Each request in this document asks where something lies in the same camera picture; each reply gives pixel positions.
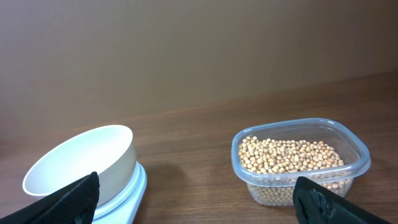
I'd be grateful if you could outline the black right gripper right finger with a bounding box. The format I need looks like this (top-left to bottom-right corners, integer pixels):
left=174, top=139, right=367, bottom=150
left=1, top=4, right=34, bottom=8
left=293, top=177, right=391, bottom=224

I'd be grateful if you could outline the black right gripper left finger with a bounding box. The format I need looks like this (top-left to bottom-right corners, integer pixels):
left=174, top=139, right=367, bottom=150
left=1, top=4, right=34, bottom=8
left=1, top=172, right=100, bottom=224

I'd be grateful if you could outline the white digital kitchen scale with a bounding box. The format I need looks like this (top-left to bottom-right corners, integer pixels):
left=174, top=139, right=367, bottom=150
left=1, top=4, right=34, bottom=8
left=92, top=162, right=147, bottom=224

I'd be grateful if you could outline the white bowl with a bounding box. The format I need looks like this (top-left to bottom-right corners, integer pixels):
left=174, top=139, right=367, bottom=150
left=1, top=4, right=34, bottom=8
left=22, top=124, right=136, bottom=205

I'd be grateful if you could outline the soybeans pile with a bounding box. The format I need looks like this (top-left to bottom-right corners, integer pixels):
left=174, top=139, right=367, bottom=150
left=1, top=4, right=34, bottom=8
left=239, top=136, right=345, bottom=206

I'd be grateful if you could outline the clear plastic container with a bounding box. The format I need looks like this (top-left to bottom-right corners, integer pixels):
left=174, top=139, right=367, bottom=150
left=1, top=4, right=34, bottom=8
left=231, top=118, right=371, bottom=207

